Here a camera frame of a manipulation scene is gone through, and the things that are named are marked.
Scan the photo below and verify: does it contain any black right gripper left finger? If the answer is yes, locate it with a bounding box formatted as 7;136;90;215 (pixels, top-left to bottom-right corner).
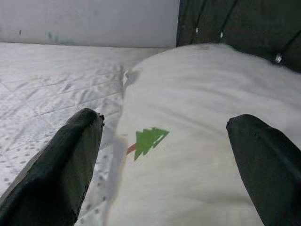
0;107;105;226

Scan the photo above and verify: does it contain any white tree-print pillow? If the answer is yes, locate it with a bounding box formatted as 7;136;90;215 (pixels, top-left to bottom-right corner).
105;43;301;226

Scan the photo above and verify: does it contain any white quilted mattress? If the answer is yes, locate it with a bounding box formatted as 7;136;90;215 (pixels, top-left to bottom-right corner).
0;42;179;226

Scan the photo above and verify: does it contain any black tufted headboard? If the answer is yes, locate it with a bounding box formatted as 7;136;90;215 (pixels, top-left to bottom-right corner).
175;0;301;73

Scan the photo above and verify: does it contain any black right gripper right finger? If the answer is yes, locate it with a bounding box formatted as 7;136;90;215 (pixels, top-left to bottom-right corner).
225;114;301;226

